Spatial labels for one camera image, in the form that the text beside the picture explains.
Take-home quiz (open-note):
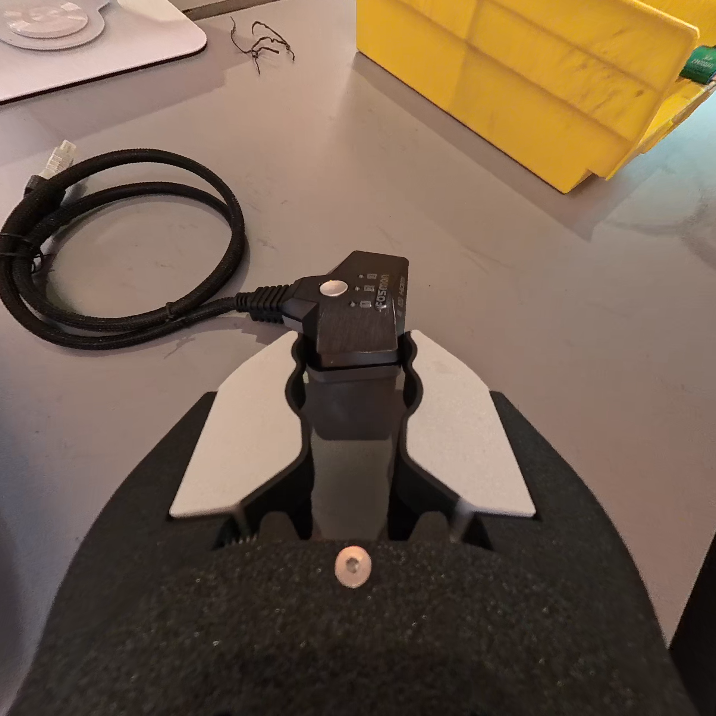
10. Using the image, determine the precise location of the black thread tangle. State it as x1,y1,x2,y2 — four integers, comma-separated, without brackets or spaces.
229,17,296,76

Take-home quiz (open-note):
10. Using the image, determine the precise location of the yellow plastic bin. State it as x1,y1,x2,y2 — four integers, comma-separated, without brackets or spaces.
356,0,716,195

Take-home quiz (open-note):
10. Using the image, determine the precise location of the grey desk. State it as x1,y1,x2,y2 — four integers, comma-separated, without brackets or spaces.
0,0,716,650

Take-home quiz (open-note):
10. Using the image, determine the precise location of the black board on white stand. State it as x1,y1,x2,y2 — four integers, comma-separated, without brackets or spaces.
0,0,208,104

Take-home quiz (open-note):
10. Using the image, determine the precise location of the black blue braided cable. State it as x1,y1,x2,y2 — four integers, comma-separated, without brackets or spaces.
678,46,716,86

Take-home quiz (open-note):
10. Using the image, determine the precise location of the person's dark clothing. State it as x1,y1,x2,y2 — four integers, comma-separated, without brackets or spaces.
667,584,716,716

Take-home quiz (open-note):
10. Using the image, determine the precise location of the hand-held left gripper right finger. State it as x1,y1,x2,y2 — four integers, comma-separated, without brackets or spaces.
387,330,537,542

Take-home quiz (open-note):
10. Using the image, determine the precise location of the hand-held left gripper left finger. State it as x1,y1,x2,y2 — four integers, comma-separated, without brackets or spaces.
168,330,313,540

